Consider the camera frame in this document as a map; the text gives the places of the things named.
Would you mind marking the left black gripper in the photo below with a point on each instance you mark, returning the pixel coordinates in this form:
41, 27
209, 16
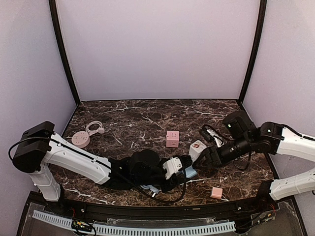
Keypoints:
175, 178

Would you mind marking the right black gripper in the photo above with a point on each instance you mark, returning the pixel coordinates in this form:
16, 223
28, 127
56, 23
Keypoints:
214, 158

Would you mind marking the white cube socket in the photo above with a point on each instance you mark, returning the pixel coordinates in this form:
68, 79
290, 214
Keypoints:
196, 149

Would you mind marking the blue cube plug adapter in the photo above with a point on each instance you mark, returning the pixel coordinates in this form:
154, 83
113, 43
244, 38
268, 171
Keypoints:
190, 172

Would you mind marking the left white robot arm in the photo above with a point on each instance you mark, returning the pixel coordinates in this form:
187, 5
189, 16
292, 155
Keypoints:
41, 146

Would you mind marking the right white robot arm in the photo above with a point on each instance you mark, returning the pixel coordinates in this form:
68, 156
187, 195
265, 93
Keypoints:
270, 137

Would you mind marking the pink small plug adapter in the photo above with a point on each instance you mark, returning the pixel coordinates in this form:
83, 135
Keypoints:
216, 193

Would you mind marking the pink cube socket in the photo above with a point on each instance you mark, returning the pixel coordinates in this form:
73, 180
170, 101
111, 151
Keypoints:
172, 139

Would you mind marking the small circuit board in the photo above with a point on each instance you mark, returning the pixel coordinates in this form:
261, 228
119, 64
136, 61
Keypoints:
81, 226

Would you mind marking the pink round power strip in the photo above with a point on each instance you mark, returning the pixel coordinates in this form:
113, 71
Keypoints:
81, 139

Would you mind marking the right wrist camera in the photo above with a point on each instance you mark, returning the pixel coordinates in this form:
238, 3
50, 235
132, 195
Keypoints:
211, 136

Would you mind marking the grey slotted cable duct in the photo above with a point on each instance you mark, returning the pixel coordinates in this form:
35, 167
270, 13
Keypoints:
120, 229

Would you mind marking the black front table rail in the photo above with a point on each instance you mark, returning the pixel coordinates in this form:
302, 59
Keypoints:
235, 210

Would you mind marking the right black frame post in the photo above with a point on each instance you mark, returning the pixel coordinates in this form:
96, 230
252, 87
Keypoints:
254, 51

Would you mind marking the black frame post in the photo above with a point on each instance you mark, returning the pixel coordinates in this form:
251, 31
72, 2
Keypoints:
254, 51
62, 51

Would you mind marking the left black frame post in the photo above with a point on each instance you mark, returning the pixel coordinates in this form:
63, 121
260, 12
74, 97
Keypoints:
62, 51

